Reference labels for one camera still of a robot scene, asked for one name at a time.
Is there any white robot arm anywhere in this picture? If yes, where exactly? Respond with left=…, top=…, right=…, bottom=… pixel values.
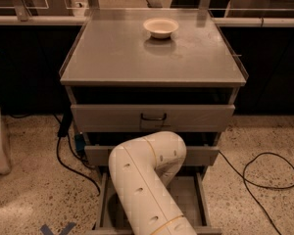
left=109, top=131, right=197, bottom=235

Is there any grey metal drawer cabinet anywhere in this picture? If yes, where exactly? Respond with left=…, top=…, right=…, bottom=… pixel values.
left=58, top=8, right=249, bottom=235

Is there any top grey drawer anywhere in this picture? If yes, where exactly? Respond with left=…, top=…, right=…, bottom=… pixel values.
left=72, top=104, right=234, bottom=132

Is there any middle grey drawer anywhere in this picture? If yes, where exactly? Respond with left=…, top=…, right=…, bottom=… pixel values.
left=84, top=145, right=220, bottom=166

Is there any bottom grey open drawer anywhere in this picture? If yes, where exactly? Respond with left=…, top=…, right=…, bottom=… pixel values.
left=85, top=173, right=222, bottom=235

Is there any blue power adapter box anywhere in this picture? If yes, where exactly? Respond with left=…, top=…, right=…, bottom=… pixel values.
left=74, top=134, right=86, bottom=153

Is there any white paper bowl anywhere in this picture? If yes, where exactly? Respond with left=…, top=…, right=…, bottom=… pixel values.
left=143, top=18, right=179, bottom=39

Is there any black cable on floor left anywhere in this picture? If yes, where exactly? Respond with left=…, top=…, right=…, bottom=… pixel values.
left=52, top=114, right=102, bottom=194

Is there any black cable on floor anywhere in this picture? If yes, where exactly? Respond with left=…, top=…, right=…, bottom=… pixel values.
left=218, top=150, right=294, bottom=235
left=52, top=114, right=102, bottom=194

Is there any black cable on floor right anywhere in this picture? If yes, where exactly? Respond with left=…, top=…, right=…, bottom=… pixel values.
left=218, top=150, right=294, bottom=235

